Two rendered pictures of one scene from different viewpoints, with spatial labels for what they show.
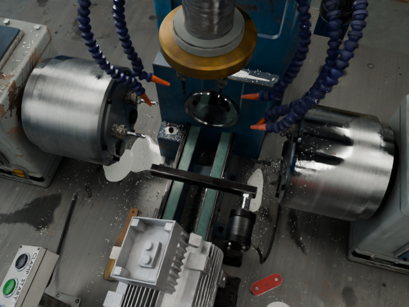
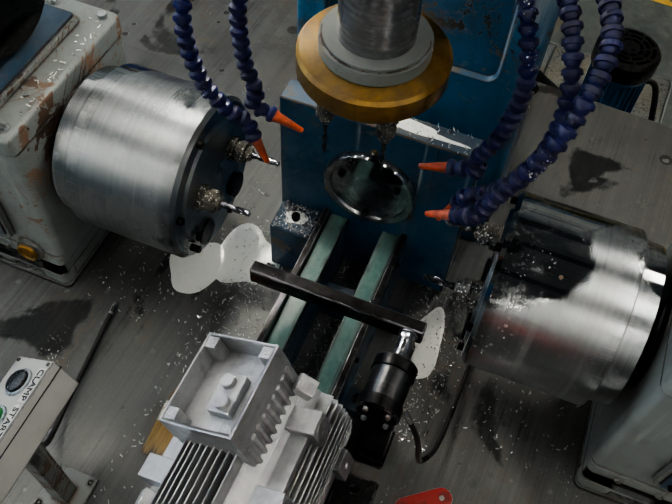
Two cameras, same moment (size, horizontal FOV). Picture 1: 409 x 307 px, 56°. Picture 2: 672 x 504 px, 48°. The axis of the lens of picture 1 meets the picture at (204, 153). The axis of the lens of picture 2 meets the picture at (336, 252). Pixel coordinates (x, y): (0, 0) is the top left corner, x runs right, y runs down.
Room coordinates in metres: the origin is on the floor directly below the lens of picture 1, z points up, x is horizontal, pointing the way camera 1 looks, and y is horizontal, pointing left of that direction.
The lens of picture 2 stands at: (-0.14, -0.03, 1.92)
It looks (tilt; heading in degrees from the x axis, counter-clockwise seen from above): 56 degrees down; 4
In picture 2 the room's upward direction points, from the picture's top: 5 degrees clockwise
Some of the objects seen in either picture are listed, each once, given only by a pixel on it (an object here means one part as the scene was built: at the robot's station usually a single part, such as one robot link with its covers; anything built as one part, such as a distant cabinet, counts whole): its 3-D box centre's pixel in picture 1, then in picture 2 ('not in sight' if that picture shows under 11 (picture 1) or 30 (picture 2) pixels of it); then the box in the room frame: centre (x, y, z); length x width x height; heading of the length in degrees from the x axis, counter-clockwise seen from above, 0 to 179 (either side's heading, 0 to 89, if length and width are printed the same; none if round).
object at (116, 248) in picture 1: (123, 243); (185, 398); (0.30, 0.22, 0.80); 0.21 x 0.05 x 0.01; 169
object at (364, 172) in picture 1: (340, 164); (575, 305); (0.42, -0.32, 1.04); 0.41 x 0.25 x 0.25; 76
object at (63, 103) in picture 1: (67, 106); (129, 149); (0.58, 0.35, 1.04); 0.37 x 0.25 x 0.25; 76
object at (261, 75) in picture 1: (216, 102); (380, 178); (0.65, -0.03, 0.97); 0.30 x 0.11 x 0.34; 76
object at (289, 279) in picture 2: (202, 181); (336, 302); (0.39, 0.00, 1.01); 0.26 x 0.04 x 0.03; 76
